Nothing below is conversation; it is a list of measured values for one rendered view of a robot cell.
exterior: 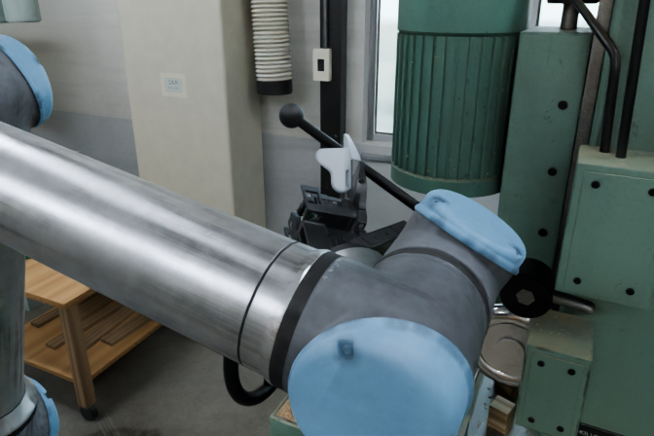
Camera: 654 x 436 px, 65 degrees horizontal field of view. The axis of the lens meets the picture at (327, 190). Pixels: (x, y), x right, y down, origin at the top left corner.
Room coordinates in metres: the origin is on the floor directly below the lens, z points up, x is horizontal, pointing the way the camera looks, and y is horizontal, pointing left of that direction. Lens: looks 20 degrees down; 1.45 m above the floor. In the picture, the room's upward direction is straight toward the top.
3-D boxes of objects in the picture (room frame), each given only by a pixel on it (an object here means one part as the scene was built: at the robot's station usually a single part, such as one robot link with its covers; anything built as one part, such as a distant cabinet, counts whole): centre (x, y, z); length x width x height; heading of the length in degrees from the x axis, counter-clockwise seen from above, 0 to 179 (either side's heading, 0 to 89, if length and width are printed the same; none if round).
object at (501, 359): (0.58, -0.25, 1.02); 0.12 x 0.03 x 0.12; 64
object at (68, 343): (1.86, 0.98, 0.32); 0.66 x 0.57 x 0.64; 155
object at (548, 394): (0.52, -0.28, 1.02); 0.09 x 0.07 x 0.12; 154
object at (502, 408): (0.67, -0.28, 0.82); 0.03 x 0.03 x 0.04; 47
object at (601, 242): (0.52, -0.31, 1.23); 0.09 x 0.08 x 0.15; 64
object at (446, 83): (0.75, -0.19, 1.35); 0.18 x 0.18 x 0.31
